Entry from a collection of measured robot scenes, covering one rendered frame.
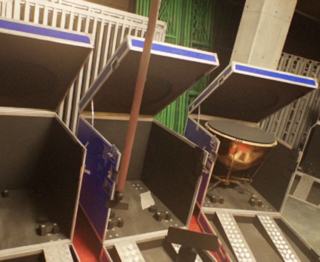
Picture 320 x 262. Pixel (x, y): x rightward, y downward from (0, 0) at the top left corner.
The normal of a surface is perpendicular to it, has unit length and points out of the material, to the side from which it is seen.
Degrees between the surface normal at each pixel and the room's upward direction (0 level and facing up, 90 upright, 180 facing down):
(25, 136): 90
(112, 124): 90
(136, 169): 90
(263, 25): 90
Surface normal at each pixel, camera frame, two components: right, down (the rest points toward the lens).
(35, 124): 0.50, 0.33
